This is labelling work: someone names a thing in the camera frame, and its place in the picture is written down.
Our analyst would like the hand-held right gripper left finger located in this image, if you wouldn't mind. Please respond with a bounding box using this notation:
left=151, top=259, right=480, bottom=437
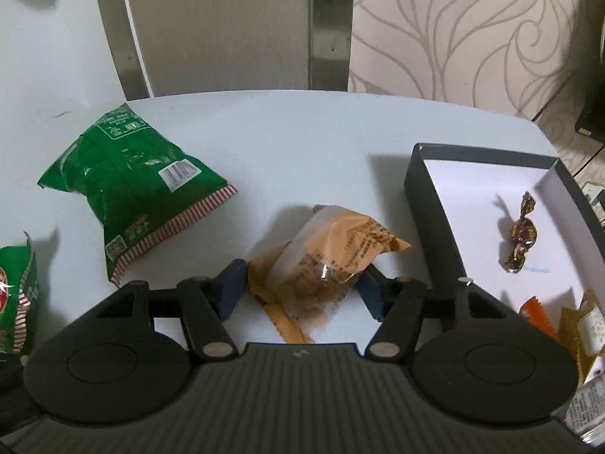
left=97, top=259, right=250, bottom=361

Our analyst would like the door with metal frame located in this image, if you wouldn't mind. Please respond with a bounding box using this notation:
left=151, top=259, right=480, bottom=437
left=90, top=0, right=356, bottom=101

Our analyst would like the green packet with red print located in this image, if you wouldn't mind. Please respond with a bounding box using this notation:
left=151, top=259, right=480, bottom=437
left=0, top=232, right=39, bottom=358

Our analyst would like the orange square snack packet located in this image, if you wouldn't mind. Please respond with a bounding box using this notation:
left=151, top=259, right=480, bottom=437
left=519, top=295, right=560, bottom=341

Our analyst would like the green packet with striped edge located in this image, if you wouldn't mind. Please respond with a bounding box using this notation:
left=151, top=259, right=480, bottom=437
left=38, top=103, right=238, bottom=289

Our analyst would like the tan snack packet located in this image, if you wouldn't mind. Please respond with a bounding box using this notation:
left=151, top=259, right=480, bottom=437
left=247, top=203, right=413, bottom=345

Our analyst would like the gold and white snack packet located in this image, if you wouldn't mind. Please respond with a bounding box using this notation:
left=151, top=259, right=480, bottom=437
left=558, top=291, right=605, bottom=391

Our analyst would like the grey box with white inside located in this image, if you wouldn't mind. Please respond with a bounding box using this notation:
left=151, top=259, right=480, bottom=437
left=404, top=143, right=605, bottom=446

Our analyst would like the brown twisted candy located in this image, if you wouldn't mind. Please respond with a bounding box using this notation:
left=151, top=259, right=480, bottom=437
left=502, top=191, right=541, bottom=275

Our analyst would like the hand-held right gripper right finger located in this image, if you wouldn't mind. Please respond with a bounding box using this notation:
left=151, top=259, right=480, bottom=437
left=355, top=264, right=511, bottom=362

